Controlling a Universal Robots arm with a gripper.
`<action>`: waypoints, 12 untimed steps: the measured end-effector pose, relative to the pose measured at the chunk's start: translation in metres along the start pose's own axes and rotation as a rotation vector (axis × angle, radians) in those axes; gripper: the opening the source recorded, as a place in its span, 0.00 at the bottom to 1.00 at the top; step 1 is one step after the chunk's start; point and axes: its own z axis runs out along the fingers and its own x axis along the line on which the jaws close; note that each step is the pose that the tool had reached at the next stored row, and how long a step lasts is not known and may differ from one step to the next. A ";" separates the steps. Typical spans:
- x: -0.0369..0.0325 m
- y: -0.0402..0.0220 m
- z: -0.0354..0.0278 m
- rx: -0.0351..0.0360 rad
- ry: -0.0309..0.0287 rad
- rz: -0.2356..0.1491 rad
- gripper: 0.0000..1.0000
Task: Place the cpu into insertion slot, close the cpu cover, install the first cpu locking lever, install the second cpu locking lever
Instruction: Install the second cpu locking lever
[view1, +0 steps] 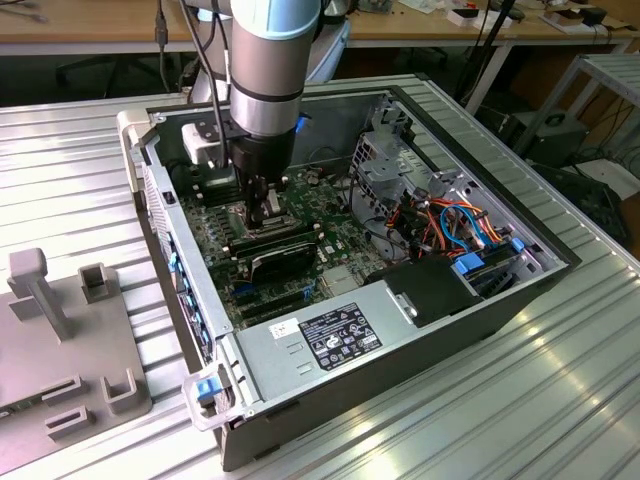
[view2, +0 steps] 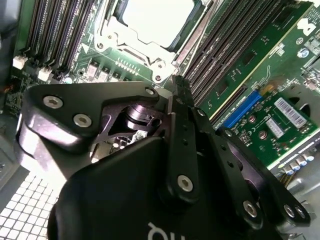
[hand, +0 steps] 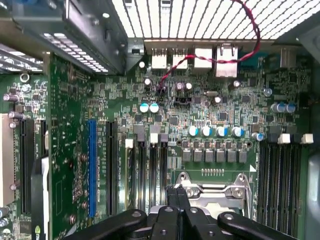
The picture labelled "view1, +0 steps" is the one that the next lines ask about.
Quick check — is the grey metal shelf frame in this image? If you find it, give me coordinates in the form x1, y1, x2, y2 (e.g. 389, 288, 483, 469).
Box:
512, 52, 640, 211

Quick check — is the black office chair base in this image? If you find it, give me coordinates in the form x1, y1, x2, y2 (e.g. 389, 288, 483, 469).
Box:
52, 52, 171, 99

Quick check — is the black camera cable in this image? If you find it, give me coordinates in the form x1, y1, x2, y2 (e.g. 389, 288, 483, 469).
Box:
177, 0, 236, 169

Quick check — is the black wire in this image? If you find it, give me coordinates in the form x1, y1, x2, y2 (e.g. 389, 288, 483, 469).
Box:
347, 167, 401, 261

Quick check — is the green RAM stick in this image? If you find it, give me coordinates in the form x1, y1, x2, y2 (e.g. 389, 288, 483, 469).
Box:
0, 394, 46, 417

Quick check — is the metal CPU locking lever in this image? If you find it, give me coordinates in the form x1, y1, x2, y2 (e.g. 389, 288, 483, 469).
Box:
263, 219, 305, 236

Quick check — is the green motherboard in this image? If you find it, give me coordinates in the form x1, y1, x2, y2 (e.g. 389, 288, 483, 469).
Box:
172, 164, 376, 334

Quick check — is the grey open PC case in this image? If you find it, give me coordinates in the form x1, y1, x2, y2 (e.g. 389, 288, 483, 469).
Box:
115, 84, 584, 474

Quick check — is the brown cardboard box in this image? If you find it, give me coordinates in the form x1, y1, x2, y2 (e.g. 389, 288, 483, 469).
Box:
542, 7, 587, 34

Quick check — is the CPU socket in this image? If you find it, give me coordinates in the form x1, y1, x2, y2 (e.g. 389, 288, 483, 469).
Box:
230, 193, 307, 241

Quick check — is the black plastic drive cover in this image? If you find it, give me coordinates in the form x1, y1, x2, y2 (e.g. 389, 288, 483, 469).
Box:
362, 257, 484, 329

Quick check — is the black graphics card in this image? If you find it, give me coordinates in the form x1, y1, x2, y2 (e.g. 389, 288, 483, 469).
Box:
248, 243, 320, 290

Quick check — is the orange power wire bundle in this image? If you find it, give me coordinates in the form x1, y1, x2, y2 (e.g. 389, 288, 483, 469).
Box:
387, 197, 509, 254

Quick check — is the grey parts rack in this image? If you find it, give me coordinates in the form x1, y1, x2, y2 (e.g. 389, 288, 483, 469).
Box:
0, 247, 154, 444

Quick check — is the black RAM slot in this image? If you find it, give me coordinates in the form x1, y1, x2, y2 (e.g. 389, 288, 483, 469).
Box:
193, 171, 289, 189
194, 176, 290, 194
230, 232, 322, 256
196, 180, 290, 200
228, 227, 320, 251
232, 237, 324, 261
192, 167, 289, 184
226, 222, 319, 246

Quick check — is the silver chipset heat sink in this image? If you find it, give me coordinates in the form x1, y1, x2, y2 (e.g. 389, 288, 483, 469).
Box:
323, 267, 362, 294

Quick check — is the blue disk carrier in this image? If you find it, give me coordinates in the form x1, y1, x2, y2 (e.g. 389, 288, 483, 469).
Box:
452, 244, 531, 301

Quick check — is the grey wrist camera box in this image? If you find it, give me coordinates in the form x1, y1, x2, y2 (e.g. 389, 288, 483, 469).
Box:
181, 121, 236, 167

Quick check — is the black equipment box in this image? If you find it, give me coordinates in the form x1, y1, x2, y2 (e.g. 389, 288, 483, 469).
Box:
509, 112, 589, 169

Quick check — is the black expansion slot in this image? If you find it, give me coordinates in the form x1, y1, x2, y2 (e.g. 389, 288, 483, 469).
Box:
238, 288, 306, 310
243, 303, 303, 324

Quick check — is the silver disk bay cage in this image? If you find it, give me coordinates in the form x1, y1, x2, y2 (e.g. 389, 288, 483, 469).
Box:
349, 92, 436, 211

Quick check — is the white cardboard box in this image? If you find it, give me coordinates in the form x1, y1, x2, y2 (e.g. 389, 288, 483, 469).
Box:
447, 7, 514, 29

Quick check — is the wooden desk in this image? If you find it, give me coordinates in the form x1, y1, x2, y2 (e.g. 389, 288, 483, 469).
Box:
344, 0, 640, 119
0, 0, 206, 57

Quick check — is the blue data wire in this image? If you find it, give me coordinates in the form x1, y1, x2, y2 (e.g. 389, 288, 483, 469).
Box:
438, 199, 494, 251

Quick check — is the silver power supply with label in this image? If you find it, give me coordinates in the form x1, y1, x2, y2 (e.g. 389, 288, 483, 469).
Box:
234, 279, 419, 406

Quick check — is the blue case latch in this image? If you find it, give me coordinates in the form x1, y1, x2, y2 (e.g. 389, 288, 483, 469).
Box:
196, 378, 221, 404

